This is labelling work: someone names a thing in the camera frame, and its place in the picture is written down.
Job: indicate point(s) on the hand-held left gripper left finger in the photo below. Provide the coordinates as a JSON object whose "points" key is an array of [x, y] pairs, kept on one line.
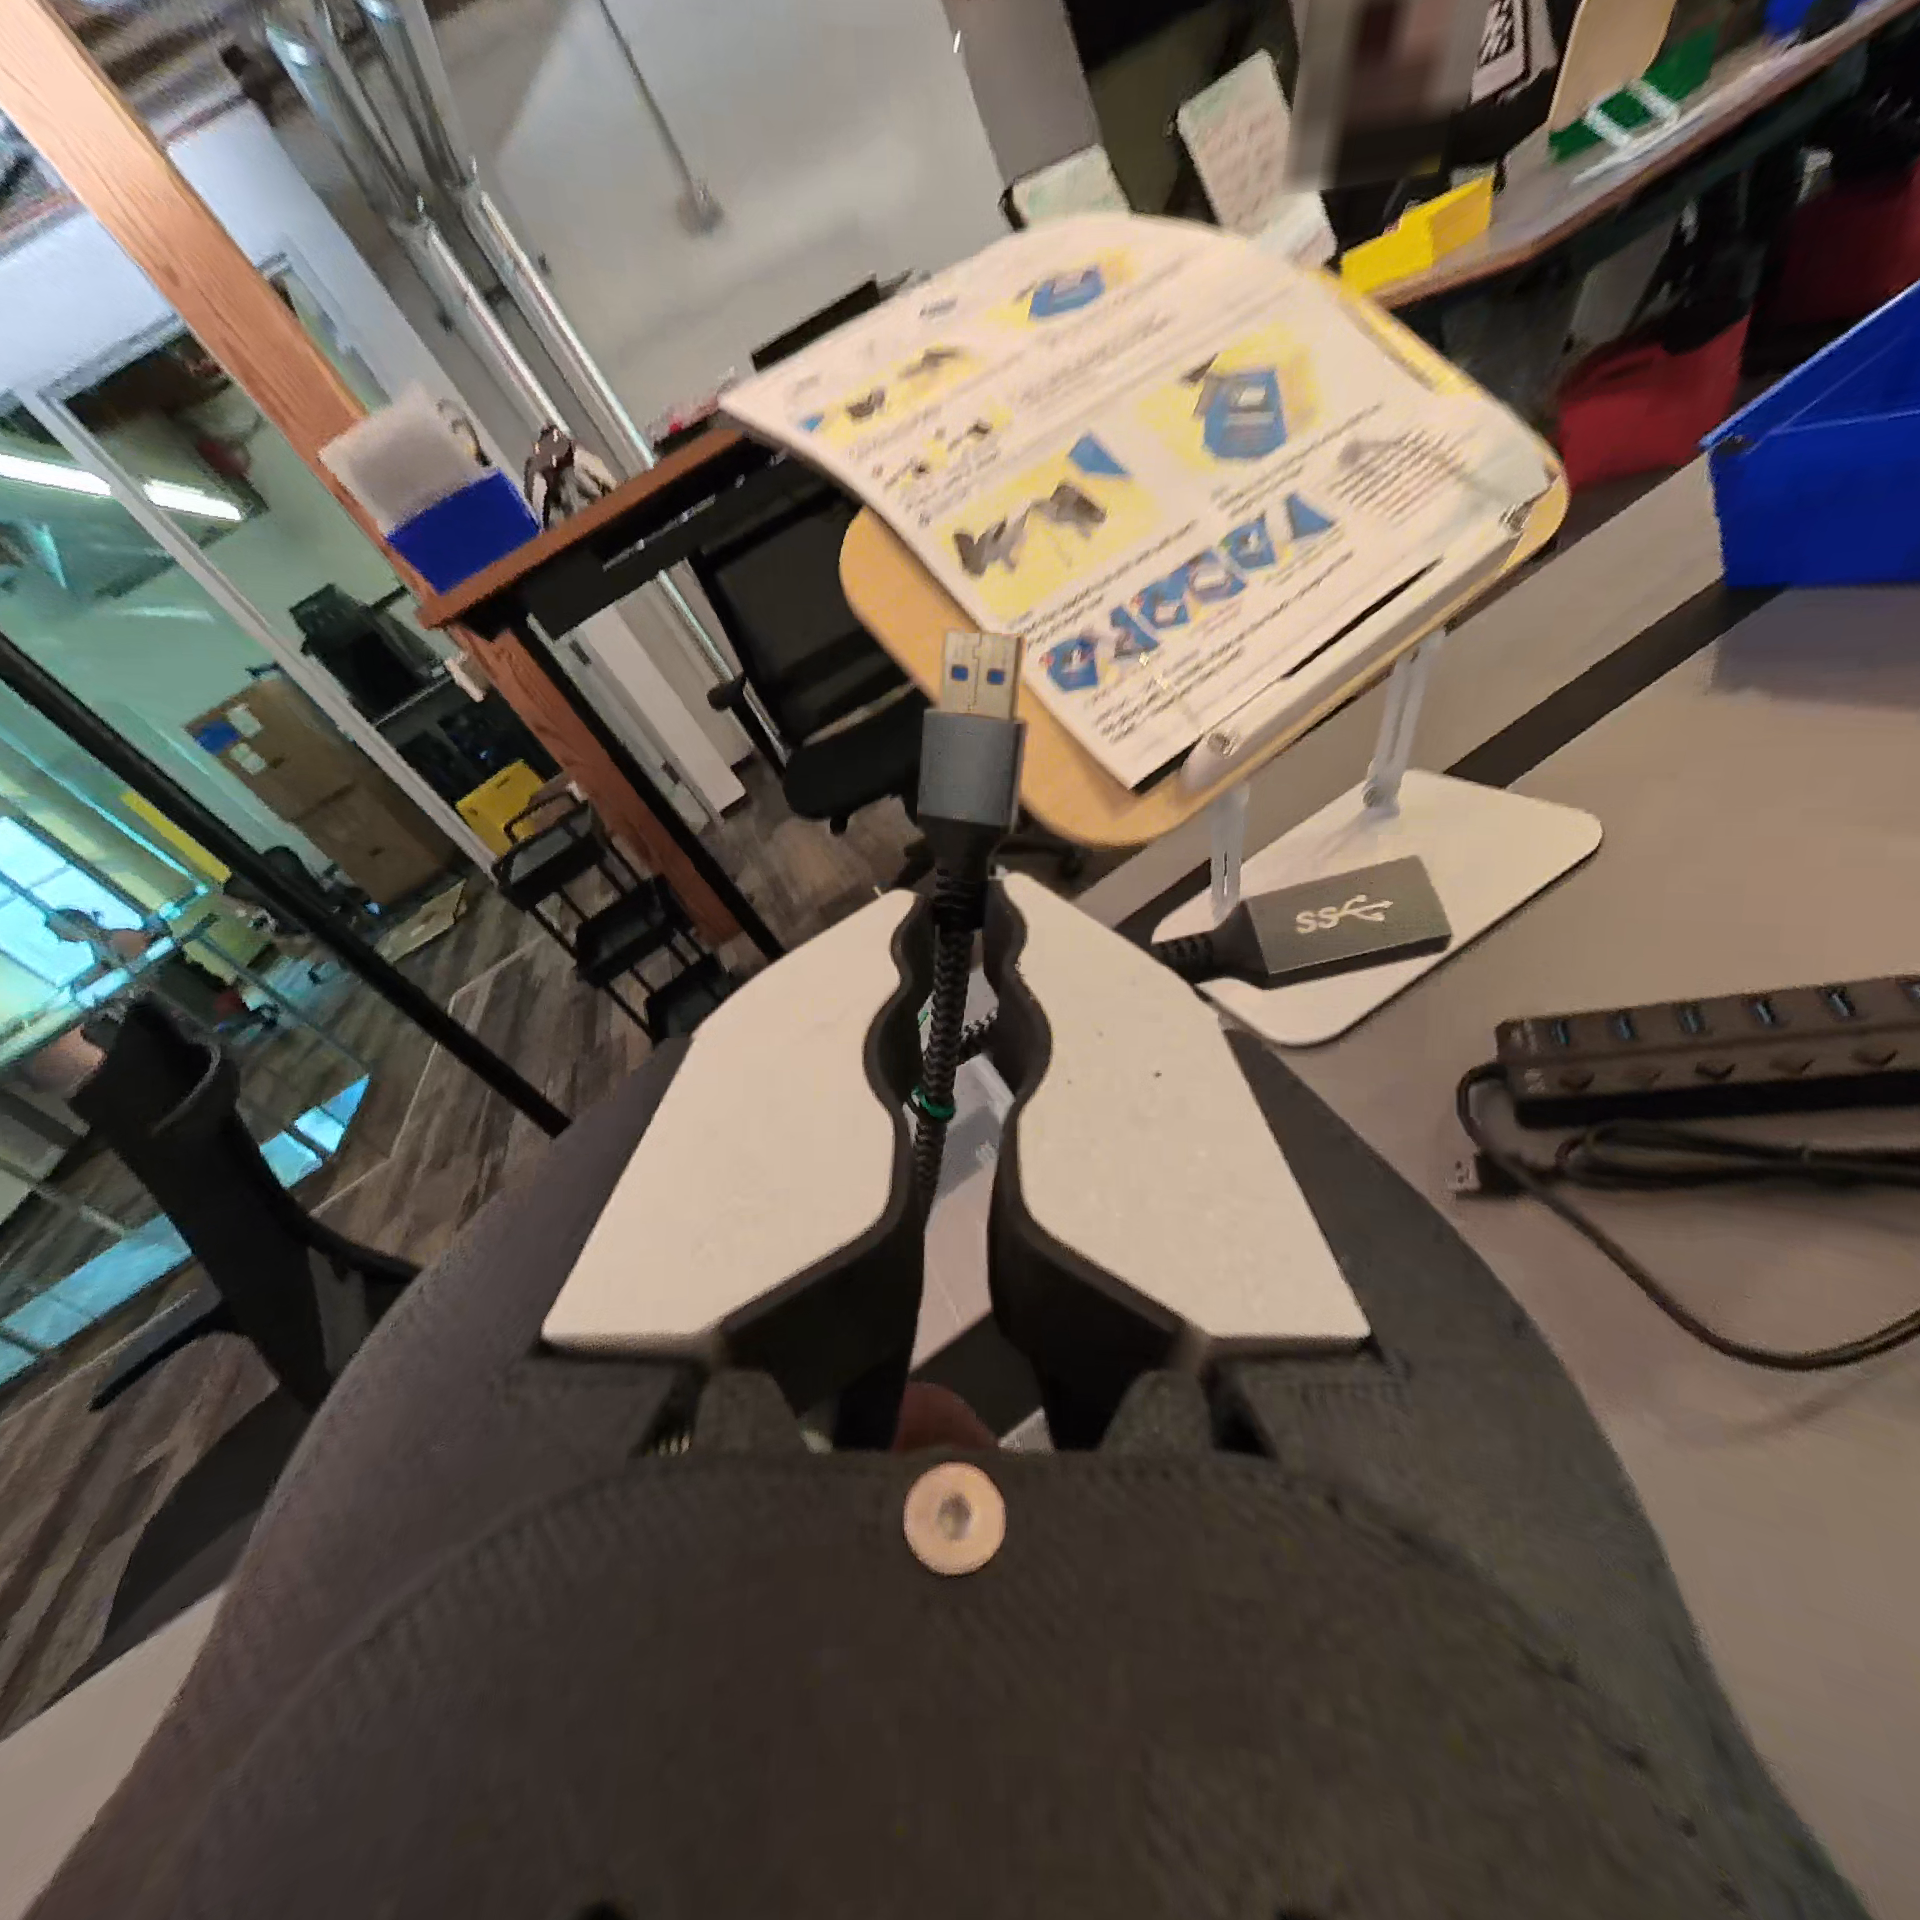
{"points": [[721, 1186]]}

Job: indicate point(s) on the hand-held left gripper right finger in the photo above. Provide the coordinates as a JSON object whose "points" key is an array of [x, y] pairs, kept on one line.
{"points": [[1187, 1186]]}

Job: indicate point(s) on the black seven-port USB hub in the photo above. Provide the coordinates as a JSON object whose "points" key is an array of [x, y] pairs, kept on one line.
{"points": [[1681, 1277]]}

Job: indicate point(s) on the green twist tie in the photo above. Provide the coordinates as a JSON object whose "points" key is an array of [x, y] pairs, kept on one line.
{"points": [[931, 1112]]}

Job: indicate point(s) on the black metal rack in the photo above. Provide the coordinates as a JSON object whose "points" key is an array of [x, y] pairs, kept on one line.
{"points": [[615, 901]]}

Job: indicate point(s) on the white document stand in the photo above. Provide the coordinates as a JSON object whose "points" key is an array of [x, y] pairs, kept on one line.
{"points": [[1441, 856]]}

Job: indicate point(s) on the cardboard box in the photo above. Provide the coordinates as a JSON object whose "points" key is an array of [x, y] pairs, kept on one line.
{"points": [[316, 787]]}

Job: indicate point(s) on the dark wooden side desk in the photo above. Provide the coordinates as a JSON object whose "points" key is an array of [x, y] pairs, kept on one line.
{"points": [[587, 539]]}

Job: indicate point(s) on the small blue plastic bin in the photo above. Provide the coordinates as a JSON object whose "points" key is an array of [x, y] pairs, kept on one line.
{"points": [[467, 526]]}

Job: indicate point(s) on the printed instruction sheet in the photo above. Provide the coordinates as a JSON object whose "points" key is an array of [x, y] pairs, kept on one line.
{"points": [[1141, 450]]}

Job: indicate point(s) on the red plastic bin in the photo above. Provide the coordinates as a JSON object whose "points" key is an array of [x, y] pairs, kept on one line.
{"points": [[1651, 405]]}

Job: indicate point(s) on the yellow plastic bin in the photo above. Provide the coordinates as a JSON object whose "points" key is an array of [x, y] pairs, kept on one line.
{"points": [[1418, 235]]}

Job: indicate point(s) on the handwritten whiteboard sign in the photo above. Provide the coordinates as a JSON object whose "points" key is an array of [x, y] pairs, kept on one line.
{"points": [[1230, 136]]}

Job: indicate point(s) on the green plastic bin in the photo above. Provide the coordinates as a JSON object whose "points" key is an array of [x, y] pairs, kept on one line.
{"points": [[1636, 105]]}

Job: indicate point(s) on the wooden work desk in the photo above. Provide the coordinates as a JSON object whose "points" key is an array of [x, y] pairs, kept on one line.
{"points": [[1773, 136]]}

